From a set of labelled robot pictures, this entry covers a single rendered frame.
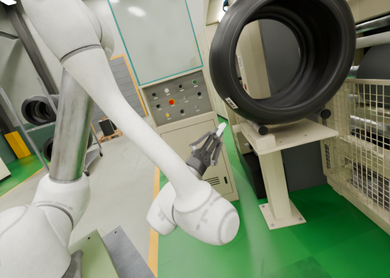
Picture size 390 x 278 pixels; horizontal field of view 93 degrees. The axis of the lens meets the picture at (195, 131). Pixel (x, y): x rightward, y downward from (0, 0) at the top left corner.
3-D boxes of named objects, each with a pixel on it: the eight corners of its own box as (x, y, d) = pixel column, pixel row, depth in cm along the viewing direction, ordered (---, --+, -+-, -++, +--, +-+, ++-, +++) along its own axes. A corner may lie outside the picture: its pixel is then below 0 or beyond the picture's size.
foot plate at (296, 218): (259, 205, 165) (258, 204, 164) (289, 199, 162) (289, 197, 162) (270, 230, 139) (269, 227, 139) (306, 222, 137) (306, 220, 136)
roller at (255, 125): (240, 115, 119) (245, 109, 118) (245, 119, 120) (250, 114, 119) (256, 132, 86) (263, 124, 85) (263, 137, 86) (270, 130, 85)
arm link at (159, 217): (183, 191, 68) (208, 199, 58) (157, 232, 61) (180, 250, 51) (165, 173, 64) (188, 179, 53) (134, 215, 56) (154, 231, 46)
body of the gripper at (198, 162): (179, 164, 67) (192, 145, 71) (196, 179, 69) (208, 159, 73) (188, 162, 61) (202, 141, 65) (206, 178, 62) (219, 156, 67)
